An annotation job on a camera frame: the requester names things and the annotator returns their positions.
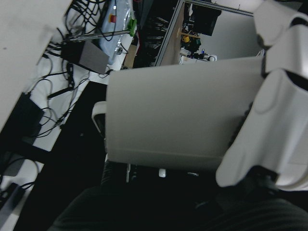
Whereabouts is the right black-white robot hand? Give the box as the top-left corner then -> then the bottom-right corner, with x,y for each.
92,0 -> 308,193

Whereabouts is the white paper cup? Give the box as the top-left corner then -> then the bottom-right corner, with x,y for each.
105,56 -> 266,173

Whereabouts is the black background screen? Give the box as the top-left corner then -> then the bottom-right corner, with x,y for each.
189,3 -> 222,37

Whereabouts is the brown wooden partition panel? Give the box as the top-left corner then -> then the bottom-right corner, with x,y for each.
154,0 -> 186,67

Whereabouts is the grey robot teach pendant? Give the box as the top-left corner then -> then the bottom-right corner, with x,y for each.
99,0 -> 136,65

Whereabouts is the black power adapter brick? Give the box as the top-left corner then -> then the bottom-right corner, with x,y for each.
61,41 -> 111,75

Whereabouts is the black computer monitor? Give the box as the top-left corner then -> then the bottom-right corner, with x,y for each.
0,80 -> 109,193

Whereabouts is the black slim pen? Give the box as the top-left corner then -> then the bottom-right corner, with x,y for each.
46,87 -> 73,100

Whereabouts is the black flat device box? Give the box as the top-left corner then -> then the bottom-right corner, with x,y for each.
4,92 -> 46,138

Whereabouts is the green-handled metal grabber tool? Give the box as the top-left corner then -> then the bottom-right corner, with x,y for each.
64,18 -> 138,43

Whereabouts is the black cable tangle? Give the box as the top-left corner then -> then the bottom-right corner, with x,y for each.
63,0 -> 108,37

